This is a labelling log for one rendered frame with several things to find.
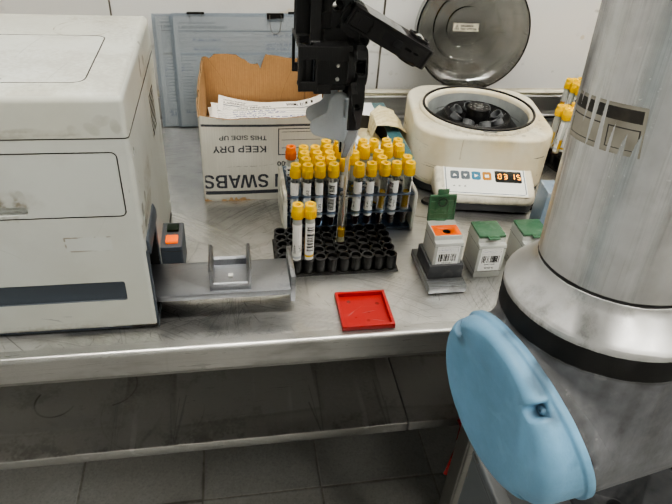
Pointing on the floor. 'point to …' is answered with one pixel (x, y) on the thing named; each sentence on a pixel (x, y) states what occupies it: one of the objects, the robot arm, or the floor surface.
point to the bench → (247, 348)
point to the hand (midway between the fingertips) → (348, 145)
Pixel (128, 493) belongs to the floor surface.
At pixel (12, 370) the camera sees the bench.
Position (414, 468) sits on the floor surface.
